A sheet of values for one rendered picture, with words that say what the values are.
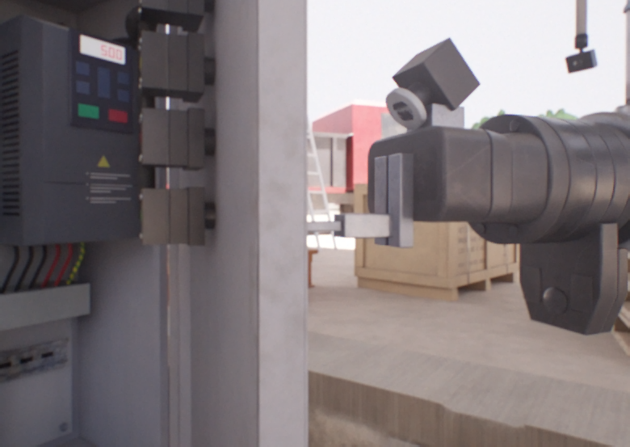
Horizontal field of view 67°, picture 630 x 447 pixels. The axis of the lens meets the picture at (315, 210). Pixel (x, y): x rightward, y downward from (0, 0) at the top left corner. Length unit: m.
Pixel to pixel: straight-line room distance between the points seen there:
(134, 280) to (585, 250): 0.50
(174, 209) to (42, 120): 0.20
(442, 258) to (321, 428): 1.63
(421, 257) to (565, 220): 3.05
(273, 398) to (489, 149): 0.15
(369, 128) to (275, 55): 9.90
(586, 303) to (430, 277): 2.98
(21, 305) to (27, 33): 0.29
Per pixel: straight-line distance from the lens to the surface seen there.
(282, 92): 0.19
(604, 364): 2.29
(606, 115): 0.35
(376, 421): 1.82
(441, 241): 3.22
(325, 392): 1.90
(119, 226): 0.56
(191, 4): 0.40
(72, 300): 0.67
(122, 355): 0.68
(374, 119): 10.19
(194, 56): 0.39
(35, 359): 0.73
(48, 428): 0.77
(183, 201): 0.38
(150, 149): 0.38
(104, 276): 0.70
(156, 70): 0.39
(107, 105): 0.56
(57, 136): 0.53
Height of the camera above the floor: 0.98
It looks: 1 degrees down
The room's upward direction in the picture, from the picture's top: straight up
